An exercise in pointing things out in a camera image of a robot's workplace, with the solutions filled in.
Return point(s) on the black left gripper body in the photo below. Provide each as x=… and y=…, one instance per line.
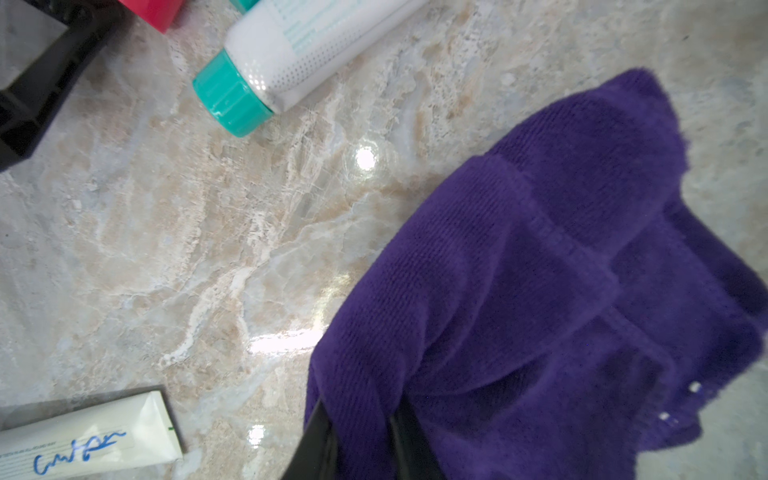
x=31, y=102

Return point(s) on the white tube front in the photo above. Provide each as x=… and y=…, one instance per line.
x=132, y=432

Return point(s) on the purple cloth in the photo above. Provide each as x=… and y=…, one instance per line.
x=551, y=311

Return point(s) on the white toothpaste tube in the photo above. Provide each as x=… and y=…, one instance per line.
x=243, y=5

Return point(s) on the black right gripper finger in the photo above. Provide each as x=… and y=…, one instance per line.
x=317, y=452

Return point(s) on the white tube grey cap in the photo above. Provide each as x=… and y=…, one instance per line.
x=281, y=51

